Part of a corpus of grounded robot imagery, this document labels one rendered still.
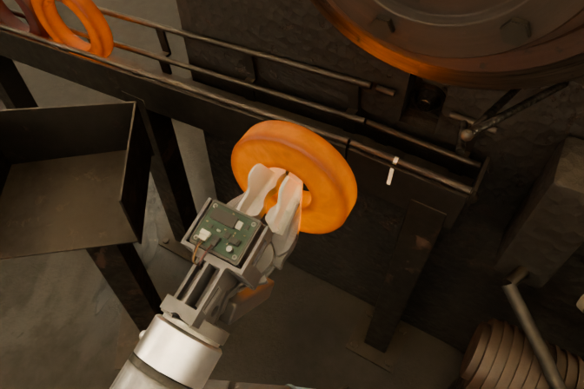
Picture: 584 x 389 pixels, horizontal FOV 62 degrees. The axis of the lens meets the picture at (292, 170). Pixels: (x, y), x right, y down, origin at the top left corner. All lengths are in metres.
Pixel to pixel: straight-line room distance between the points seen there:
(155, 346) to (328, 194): 0.23
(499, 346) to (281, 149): 0.49
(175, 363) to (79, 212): 0.47
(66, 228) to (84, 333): 0.63
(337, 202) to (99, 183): 0.50
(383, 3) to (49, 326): 1.26
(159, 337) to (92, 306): 1.02
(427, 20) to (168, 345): 0.38
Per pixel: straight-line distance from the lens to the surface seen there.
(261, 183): 0.54
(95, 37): 1.07
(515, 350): 0.86
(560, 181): 0.69
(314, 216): 0.58
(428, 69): 0.63
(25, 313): 1.56
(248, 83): 0.91
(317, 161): 0.51
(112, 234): 0.84
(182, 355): 0.48
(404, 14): 0.50
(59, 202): 0.92
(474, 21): 0.48
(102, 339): 1.45
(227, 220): 0.47
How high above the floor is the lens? 1.28
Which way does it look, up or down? 51 degrees down
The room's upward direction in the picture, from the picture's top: straight up
